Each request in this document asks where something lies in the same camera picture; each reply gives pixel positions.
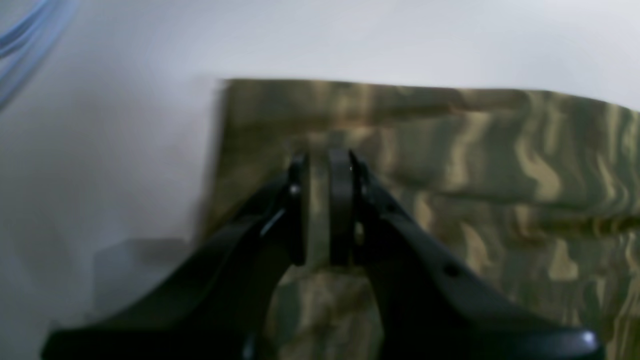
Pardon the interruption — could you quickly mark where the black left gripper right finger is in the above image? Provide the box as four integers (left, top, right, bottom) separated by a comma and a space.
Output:
327, 149, 605, 360

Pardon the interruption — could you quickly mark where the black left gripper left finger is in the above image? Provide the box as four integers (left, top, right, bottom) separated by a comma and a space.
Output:
41, 153, 309, 360

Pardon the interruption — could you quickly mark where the camouflage t-shirt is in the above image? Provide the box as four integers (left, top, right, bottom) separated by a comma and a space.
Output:
197, 79, 640, 360

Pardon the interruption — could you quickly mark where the coiled white cable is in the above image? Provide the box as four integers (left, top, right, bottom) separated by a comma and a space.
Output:
0, 0, 78, 111

